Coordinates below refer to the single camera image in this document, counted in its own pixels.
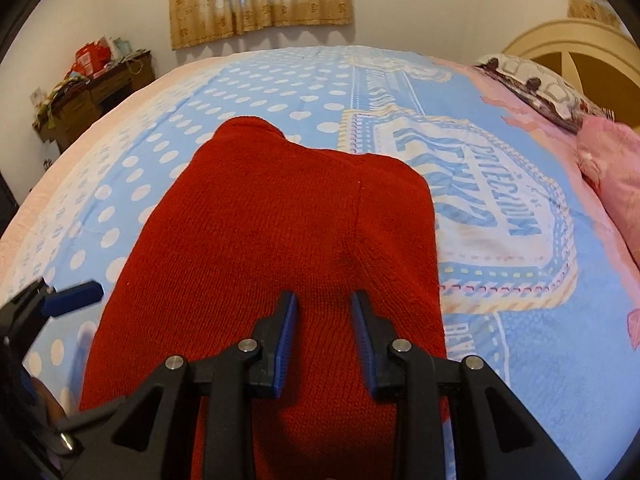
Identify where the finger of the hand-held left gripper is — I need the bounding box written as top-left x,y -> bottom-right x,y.
52,395 -> 126,455
40,281 -> 104,318

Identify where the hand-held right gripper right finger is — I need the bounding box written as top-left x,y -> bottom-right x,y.
350,290 -> 583,480

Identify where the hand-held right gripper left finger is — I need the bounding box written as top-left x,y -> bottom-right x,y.
67,290 -> 299,480

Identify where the red knitted sweater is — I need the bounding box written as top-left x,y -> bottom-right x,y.
79,116 -> 451,480

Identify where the person's left hand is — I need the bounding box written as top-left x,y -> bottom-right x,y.
30,377 -> 68,423

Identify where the blue printed blanket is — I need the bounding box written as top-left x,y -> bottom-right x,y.
0,45 -> 640,480

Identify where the colourful cloth pile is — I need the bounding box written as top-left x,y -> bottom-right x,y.
42,72 -> 91,121

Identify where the brown wooden desk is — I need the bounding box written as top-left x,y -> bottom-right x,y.
32,50 -> 156,153

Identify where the red box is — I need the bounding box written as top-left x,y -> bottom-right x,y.
75,44 -> 111,78

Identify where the light green bag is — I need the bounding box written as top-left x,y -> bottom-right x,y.
102,36 -> 133,63

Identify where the pink quilt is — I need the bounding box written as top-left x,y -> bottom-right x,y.
575,117 -> 640,261

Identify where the grey patterned pillow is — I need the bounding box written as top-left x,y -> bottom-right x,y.
472,54 -> 618,133

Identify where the beige patterned curtain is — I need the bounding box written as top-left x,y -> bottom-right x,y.
567,0 -> 626,28
167,0 -> 353,51

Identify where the cream bed headboard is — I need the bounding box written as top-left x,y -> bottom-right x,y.
500,19 -> 640,111

